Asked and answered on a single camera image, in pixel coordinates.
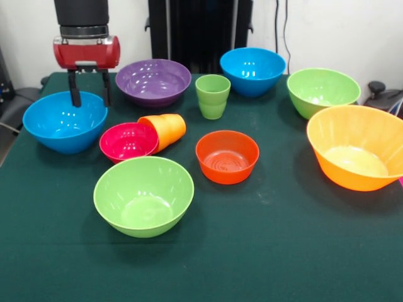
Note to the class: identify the orange plastic cup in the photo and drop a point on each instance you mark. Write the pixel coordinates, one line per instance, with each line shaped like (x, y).
(170, 129)

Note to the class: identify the large orange plastic bowl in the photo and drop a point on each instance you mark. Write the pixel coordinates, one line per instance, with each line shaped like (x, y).
(355, 151)

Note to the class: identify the purple plastic bowl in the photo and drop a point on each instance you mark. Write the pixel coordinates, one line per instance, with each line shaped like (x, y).
(153, 81)

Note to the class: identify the blue plastic bowl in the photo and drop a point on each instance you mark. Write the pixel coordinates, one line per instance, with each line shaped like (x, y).
(63, 129)
(252, 72)

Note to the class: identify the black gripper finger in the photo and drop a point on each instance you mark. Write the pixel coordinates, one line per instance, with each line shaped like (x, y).
(107, 91)
(75, 94)

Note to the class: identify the pink plastic bowl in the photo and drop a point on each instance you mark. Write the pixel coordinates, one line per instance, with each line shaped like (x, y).
(126, 141)

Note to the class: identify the dark green table cloth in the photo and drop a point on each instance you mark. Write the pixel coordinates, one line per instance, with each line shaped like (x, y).
(201, 270)

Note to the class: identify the green plastic cup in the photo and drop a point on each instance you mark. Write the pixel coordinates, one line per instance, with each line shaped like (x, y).
(212, 104)

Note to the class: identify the green plastic bowl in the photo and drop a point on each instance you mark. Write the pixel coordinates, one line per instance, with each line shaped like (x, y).
(143, 201)
(322, 89)

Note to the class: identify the dark grey chair base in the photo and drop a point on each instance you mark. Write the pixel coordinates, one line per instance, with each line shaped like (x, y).
(382, 97)
(19, 104)

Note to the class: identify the red-orange plastic bowl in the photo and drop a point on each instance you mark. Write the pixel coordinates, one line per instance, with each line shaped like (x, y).
(226, 173)

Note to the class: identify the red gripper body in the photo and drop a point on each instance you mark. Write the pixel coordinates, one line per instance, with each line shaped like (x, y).
(88, 55)

